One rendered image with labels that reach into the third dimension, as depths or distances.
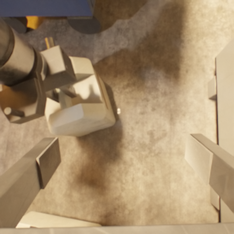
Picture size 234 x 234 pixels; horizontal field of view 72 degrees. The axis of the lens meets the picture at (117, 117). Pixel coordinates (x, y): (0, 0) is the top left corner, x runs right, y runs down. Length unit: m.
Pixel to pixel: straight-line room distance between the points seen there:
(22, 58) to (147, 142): 0.46
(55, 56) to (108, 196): 0.48
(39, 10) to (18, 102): 0.41
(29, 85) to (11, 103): 0.03
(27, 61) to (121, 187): 0.48
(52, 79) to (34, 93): 0.06
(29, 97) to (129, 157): 0.42
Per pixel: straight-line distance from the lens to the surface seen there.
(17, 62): 0.25
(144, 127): 0.59
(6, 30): 0.24
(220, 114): 0.56
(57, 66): 0.29
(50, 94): 0.39
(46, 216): 0.64
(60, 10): 0.60
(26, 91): 0.26
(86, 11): 0.57
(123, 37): 0.71
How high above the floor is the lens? 0.58
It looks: 78 degrees down
